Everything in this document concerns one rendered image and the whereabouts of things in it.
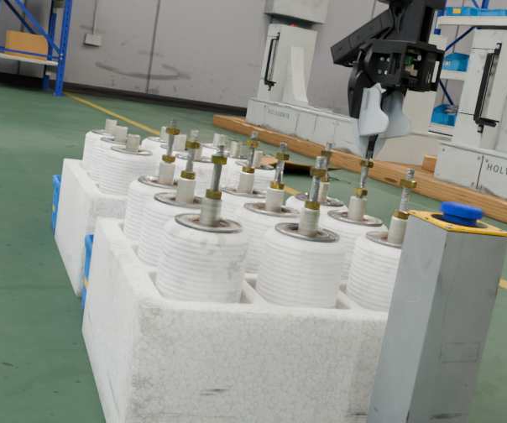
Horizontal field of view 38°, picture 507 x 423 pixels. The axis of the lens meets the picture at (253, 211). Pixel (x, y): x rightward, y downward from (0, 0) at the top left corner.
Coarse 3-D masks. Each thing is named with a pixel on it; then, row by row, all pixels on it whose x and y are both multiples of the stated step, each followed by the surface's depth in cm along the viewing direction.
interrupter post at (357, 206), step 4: (352, 196) 99; (352, 200) 99; (356, 200) 98; (360, 200) 98; (364, 200) 98; (352, 204) 99; (356, 204) 98; (360, 204) 98; (364, 204) 98; (348, 208) 99; (352, 208) 99; (356, 208) 98; (360, 208) 98; (364, 208) 99; (348, 212) 99; (352, 212) 99; (356, 212) 98; (360, 212) 98; (348, 216) 99; (352, 216) 99; (356, 216) 98; (360, 216) 99; (356, 220) 99; (360, 220) 99
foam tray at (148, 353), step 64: (128, 256) 89; (128, 320) 78; (192, 320) 74; (256, 320) 77; (320, 320) 79; (384, 320) 82; (128, 384) 75; (192, 384) 76; (256, 384) 78; (320, 384) 81
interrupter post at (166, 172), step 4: (160, 164) 101; (164, 164) 101; (168, 164) 101; (172, 164) 101; (160, 168) 101; (164, 168) 101; (168, 168) 101; (172, 168) 101; (160, 172) 101; (164, 172) 101; (168, 172) 101; (172, 172) 102; (160, 176) 102; (164, 176) 101; (168, 176) 101; (172, 176) 102; (160, 180) 102; (164, 180) 101; (168, 180) 102; (172, 180) 102; (164, 184) 102; (168, 184) 102; (172, 184) 102
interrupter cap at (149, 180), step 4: (140, 176) 103; (144, 176) 104; (148, 176) 104; (152, 176) 105; (156, 176) 105; (140, 180) 100; (144, 180) 100; (148, 180) 101; (152, 180) 103; (156, 180) 104; (176, 180) 105; (144, 184) 100; (148, 184) 99; (152, 184) 99; (156, 184) 99; (160, 184) 100; (176, 184) 104; (164, 188) 99; (168, 188) 99; (172, 188) 99; (176, 188) 99
